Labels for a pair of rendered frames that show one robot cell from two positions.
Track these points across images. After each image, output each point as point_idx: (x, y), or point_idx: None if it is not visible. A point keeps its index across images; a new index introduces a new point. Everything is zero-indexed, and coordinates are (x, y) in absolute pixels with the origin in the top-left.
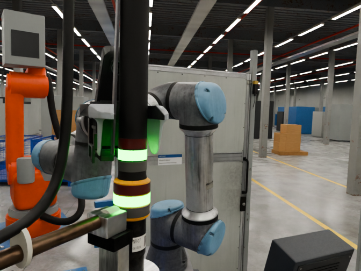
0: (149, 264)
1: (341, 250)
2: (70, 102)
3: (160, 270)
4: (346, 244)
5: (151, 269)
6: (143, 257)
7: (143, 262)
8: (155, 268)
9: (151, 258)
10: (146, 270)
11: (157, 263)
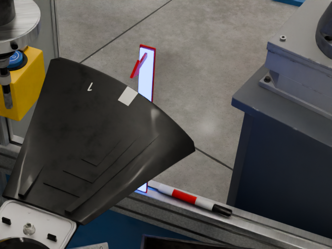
0: (28, 18)
1: None
2: None
3: (329, 46)
4: None
5: (19, 25)
6: (0, 2)
7: (1, 10)
8: (27, 26)
9: (325, 19)
10: (12, 23)
11: (331, 31)
